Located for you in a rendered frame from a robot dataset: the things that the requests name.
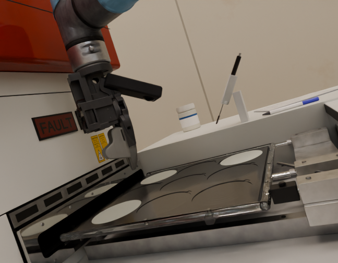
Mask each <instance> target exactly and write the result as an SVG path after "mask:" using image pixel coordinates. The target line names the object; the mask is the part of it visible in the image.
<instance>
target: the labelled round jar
mask: <svg viewBox="0 0 338 263"><path fill-rule="evenodd" d="M194 108H195V105H194V103H191V104H187V105H184V106H181V107H178V108H176V111H177V113H178V117H179V121H180V124H181V126H182V129H183V132H188V131H191V130H194V129H197V128H199V127H201V125H200V122H199V118H198V115H197V112H196V109H194Z"/></svg>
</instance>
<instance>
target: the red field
mask: <svg viewBox="0 0 338 263"><path fill-rule="evenodd" d="M35 123H36V125H37V128H38V131H39V134H40V137H41V138H45V137H48V136H53V135H57V134H61V133H65V132H69V131H72V130H76V129H77V128H76V125H75V122H74V119H73V116H72V114H71V113H69V114H63V115H57V116H51V117H45V118H38V119H35Z"/></svg>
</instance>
